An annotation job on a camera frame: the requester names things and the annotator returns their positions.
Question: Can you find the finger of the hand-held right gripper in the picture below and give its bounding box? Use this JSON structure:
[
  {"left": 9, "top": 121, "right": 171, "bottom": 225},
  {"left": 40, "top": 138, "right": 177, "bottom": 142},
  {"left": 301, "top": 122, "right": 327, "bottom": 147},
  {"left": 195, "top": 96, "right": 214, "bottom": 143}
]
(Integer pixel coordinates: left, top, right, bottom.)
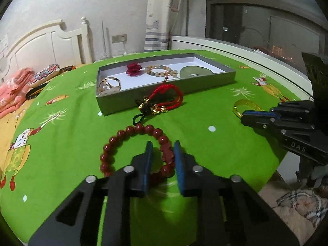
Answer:
[
  {"left": 241, "top": 110, "right": 317, "bottom": 137},
  {"left": 269, "top": 101, "right": 316, "bottom": 121}
]

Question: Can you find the pink folded quilt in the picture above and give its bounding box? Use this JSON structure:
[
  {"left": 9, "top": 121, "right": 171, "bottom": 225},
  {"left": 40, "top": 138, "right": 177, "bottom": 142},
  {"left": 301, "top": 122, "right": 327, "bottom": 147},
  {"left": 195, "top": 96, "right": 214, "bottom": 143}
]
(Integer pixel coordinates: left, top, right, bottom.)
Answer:
[{"left": 0, "top": 67, "right": 35, "bottom": 120}]

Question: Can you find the plaid blanket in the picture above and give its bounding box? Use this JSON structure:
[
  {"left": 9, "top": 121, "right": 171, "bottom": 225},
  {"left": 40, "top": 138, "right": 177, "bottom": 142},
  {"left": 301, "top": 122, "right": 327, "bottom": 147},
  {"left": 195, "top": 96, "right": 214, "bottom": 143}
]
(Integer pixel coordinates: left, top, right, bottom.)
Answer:
[{"left": 275, "top": 189, "right": 328, "bottom": 230}]

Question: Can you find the red cord bracelet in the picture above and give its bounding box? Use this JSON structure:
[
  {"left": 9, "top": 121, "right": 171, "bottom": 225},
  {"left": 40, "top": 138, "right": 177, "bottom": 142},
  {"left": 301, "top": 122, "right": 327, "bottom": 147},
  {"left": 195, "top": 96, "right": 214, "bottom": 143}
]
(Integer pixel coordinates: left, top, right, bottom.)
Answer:
[{"left": 133, "top": 75, "right": 184, "bottom": 126}]

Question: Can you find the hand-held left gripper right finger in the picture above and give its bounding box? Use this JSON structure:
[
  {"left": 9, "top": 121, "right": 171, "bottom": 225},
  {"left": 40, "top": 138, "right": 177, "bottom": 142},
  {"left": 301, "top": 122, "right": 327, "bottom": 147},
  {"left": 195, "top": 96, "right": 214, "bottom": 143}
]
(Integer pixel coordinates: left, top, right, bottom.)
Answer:
[{"left": 174, "top": 140, "right": 300, "bottom": 246}]

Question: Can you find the red rose ornament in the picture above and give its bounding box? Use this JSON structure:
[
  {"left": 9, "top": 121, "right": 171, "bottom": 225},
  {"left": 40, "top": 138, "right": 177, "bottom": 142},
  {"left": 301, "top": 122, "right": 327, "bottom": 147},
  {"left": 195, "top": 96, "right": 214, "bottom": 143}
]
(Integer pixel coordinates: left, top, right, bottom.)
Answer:
[{"left": 126, "top": 63, "right": 142, "bottom": 77}]

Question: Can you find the dark red bead bracelet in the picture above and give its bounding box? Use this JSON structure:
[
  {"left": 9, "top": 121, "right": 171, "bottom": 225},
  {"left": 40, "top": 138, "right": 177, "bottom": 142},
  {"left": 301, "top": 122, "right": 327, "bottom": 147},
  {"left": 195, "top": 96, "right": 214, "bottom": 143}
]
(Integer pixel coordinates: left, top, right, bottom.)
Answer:
[{"left": 99, "top": 123, "right": 177, "bottom": 182}]

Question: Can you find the amber yellow bangle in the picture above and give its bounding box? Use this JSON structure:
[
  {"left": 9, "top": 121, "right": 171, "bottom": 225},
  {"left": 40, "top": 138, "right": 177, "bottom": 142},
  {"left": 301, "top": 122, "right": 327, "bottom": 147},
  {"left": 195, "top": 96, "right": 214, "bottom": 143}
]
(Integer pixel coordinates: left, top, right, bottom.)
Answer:
[{"left": 233, "top": 99, "right": 263, "bottom": 120}]

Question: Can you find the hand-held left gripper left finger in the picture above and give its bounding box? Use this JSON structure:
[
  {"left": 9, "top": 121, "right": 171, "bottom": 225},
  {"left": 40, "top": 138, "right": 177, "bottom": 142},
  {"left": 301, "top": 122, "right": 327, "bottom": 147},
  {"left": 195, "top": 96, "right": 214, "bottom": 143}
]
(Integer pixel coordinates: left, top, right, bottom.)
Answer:
[{"left": 28, "top": 141, "right": 154, "bottom": 246}]

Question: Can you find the white bed headboard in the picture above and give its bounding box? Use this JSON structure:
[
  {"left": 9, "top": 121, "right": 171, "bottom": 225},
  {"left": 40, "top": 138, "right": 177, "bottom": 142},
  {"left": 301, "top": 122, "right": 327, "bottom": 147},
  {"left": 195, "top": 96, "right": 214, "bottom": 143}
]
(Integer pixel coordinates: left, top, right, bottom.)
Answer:
[{"left": 0, "top": 17, "right": 93, "bottom": 80}]

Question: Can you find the yellow flowered bed sheet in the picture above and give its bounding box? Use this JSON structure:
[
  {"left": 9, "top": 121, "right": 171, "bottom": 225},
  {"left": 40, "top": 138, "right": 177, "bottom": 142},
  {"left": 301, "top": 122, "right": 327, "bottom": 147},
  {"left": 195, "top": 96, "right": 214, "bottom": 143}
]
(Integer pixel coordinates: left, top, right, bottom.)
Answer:
[{"left": 0, "top": 63, "right": 85, "bottom": 175}]

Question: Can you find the pale green jade bangle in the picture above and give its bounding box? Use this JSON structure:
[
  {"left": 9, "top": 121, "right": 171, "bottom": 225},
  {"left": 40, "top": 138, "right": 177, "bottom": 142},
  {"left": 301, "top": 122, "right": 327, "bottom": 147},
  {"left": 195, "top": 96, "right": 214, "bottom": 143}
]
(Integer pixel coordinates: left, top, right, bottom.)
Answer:
[{"left": 179, "top": 66, "right": 213, "bottom": 79}]

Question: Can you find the dark framed window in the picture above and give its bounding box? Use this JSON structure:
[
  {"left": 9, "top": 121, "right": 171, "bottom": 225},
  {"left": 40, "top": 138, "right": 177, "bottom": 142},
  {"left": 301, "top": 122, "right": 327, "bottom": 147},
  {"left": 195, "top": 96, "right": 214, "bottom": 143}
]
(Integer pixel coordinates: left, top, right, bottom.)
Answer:
[{"left": 205, "top": 0, "right": 328, "bottom": 64}]

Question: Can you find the gold ring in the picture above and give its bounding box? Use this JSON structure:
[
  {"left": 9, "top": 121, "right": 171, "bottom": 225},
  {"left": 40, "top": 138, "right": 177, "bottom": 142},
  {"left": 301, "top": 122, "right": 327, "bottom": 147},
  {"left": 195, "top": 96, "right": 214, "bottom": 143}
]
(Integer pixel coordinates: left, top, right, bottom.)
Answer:
[{"left": 102, "top": 77, "right": 122, "bottom": 92}]

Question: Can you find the dark orange pillow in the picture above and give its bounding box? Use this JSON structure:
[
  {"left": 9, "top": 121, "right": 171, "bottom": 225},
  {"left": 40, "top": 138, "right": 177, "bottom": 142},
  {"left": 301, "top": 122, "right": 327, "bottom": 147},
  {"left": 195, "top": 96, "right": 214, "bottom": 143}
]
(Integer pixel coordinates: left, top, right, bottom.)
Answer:
[{"left": 25, "top": 65, "right": 77, "bottom": 100}]

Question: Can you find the white window sill cabinet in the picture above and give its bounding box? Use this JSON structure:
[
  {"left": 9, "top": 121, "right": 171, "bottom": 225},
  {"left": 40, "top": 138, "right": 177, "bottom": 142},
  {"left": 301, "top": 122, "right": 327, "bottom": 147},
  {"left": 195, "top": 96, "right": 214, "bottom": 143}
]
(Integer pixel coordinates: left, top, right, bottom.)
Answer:
[{"left": 170, "top": 35, "right": 314, "bottom": 100}]

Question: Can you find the green printed cloth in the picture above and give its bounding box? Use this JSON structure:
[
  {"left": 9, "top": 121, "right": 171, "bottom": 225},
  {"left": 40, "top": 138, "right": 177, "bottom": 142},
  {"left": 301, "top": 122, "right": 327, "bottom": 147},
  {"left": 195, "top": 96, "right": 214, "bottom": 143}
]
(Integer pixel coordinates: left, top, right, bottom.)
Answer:
[{"left": 0, "top": 49, "right": 312, "bottom": 244}]

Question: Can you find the patterned round pillow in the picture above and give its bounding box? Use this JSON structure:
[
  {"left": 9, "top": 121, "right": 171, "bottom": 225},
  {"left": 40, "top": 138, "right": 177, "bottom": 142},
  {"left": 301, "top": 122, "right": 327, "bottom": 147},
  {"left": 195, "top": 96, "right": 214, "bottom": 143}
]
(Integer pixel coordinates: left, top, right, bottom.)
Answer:
[{"left": 28, "top": 64, "right": 60, "bottom": 85}]

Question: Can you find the pastel bead bracelet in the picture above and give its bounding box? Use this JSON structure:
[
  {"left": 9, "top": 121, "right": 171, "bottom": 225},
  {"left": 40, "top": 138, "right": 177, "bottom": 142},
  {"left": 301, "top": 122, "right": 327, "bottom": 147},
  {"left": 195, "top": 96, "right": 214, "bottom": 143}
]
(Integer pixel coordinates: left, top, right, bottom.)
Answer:
[{"left": 143, "top": 65, "right": 178, "bottom": 79}]

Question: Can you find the grey cardboard box tray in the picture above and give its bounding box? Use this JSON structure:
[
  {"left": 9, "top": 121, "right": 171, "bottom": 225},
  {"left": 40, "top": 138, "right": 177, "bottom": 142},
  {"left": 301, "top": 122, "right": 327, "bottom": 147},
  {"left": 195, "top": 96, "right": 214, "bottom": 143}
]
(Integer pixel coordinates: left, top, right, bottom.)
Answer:
[{"left": 95, "top": 53, "right": 236, "bottom": 116}]

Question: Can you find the printed curtain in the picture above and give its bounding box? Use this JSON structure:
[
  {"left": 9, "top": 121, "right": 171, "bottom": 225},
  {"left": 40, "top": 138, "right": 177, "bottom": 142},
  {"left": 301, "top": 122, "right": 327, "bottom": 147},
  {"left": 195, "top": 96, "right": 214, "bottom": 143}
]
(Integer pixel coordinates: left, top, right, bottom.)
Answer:
[{"left": 143, "top": 0, "right": 185, "bottom": 52}]

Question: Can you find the person's right hand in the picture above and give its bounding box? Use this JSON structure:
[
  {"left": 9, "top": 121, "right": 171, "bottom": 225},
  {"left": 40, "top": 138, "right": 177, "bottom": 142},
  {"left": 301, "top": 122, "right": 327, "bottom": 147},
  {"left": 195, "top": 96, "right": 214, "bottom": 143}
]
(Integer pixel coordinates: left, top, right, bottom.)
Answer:
[{"left": 297, "top": 164, "right": 328, "bottom": 188}]

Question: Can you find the slim white desk lamp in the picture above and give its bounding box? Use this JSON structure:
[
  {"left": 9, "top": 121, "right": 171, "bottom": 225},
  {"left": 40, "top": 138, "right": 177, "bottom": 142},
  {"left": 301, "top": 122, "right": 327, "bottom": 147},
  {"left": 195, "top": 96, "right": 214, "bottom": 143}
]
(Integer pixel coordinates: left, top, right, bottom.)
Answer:
[{"left": 101, "top": 20, "right": 106, "bottom": 57}]

